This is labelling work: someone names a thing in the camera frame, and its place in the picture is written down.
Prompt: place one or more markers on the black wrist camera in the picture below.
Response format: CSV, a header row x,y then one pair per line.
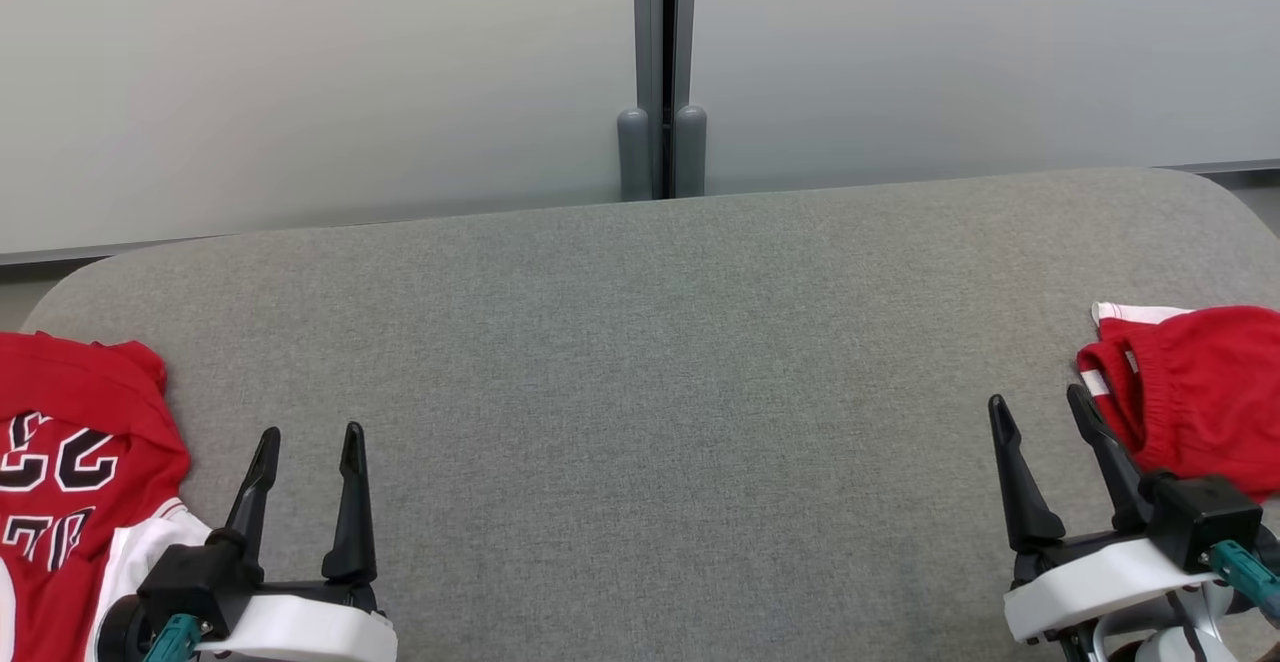
x,y
190,582
1200,522

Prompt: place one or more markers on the red and white jersey shirt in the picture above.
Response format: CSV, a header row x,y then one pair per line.
x,y
70,382

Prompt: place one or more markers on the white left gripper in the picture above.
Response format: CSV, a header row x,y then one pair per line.
x,y
300,632

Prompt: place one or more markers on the grey rounded post cap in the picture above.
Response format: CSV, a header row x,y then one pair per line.
x,y
634,157
690,152

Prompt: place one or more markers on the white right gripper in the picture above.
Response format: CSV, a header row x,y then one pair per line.
x,y
1100,582

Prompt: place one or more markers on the red Bulls 23 shorts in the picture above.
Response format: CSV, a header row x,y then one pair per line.
x,y
1210,402

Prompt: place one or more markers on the grey partition post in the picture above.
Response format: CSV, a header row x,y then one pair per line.
x,y
650,22

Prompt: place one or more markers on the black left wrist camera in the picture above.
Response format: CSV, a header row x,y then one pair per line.
x,y
190,582

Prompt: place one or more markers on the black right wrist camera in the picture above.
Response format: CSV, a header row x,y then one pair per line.
x,y
1200,522

